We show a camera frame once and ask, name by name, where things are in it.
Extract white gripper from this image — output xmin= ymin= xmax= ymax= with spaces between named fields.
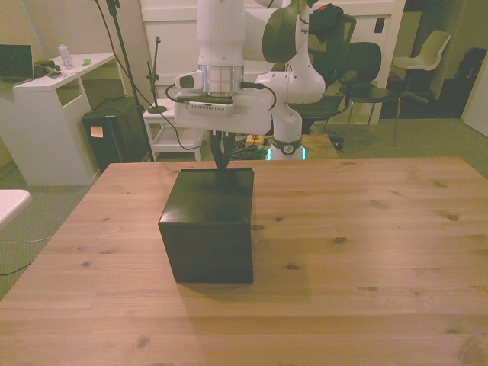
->
xmin=174 ymin=93 xmax=273 ymax=170

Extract black two-drawer cabinet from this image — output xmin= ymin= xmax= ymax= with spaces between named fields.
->
xmin=158 ymin=169 xmax=255 ymax=285

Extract small white side table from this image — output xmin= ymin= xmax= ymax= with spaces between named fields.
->
xmin=142 ymin=98 xmax=207 ymax=162

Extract small black round-base stand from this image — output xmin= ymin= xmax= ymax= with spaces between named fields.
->
xmin=146 ymin=36 xmax=171 ymax=115

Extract black box computer case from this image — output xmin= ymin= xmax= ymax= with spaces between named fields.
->
xmin=81 ymin=96 xmax=148 ymax=175

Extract tall black tripod stand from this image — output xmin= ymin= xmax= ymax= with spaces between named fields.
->
xmin=104 ymin=0 xmax=156 ymax=163

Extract black mesh office chair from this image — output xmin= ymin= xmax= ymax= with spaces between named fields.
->
xmin=286 ymin=2 xmax=358 ymax=133

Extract black shell chair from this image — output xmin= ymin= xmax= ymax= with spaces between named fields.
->
xmin=338 ymin=41 xmax=403 ymax=148

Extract black emergency stop red button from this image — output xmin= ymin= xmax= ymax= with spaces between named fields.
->
xmin=309 ymin=2 xmax=345 ymax=37

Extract white desk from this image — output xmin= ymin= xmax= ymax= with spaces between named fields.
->
xmin=0 ymin=53 xmax=127 ymax=188

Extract clear plastic water bottle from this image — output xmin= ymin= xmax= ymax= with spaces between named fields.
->
xmin=56 ymin=38 xmax=75 ymax=71

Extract black device on desk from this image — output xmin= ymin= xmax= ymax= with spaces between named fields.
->
xmin=32 ymin=59 xmax=63 ymax=79

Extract white rounded table edge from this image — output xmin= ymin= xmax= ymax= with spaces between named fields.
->
xmin=0 ymin=188 xmax=32 ymax=232

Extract black laptop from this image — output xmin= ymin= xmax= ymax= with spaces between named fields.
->
xmin=0 ymin=43 xmax=34 ymax=85

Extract white shell chair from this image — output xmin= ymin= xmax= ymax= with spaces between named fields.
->
xmin=391 ymin=30 xmax=452 ymax=104

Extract white furniture panel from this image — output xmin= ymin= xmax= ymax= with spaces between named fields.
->
xmin=460 ymin=66 xmax=488 ymax=139

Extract black backpack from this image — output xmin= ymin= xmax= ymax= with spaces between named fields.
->
xmin=454 ymin=47 xmax=488 ymax=83

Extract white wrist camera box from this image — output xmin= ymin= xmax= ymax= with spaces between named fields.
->
xmin=185 ymin=101 xmax=235 ymax=120

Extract long black camera cable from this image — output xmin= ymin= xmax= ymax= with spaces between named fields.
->
xmin=164 ymin=82 xmax=209 ymax=152

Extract short black cable with plug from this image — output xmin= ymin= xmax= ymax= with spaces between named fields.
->
xmin=239 ymin=80 xmax=277 ymax=114

